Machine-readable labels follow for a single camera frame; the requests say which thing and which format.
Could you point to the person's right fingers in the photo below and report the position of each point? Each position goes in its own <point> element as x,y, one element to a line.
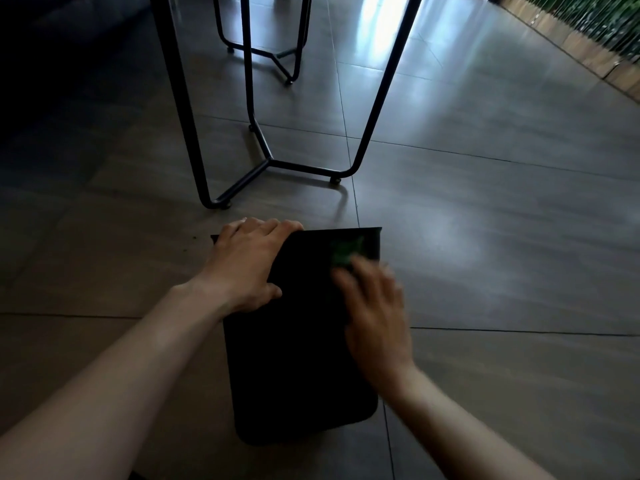
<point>367,289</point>

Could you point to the black plastic waste bin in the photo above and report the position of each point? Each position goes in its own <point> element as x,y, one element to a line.
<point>300,354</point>

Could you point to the black metal table frame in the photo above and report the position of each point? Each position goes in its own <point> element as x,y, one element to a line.
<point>272,39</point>
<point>260,99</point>

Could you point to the person's left forearm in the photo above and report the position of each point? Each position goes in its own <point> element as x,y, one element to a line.
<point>107,384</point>

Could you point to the wooden planter with green plants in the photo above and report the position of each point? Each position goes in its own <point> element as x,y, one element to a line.
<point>580,39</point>

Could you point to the person's left hand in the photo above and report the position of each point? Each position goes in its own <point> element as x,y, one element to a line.
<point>240,267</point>

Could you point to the person's right forearm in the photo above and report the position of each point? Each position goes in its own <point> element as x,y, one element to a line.
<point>452,432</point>

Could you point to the person's right hand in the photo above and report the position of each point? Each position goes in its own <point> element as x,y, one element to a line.
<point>377,324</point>

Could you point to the person's left thumb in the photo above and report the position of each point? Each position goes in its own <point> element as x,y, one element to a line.
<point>267,293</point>

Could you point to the green cleaning cloth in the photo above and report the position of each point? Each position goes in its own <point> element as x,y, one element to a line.
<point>346,252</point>

